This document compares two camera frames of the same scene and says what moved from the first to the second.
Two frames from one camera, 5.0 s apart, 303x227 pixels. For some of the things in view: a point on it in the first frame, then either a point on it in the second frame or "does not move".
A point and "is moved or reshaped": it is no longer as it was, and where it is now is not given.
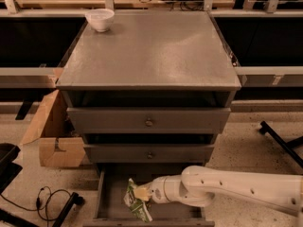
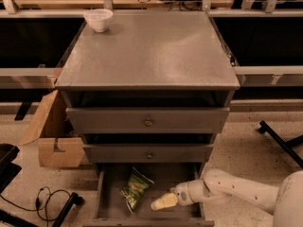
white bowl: (100, 19) does not move
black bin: (8, 169) does not move
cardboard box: (54, 134) does not move
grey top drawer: (148, 120) does not move
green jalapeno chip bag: (135, 203) is moved or reshaped
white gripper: (158, 187) -> (182, 195)
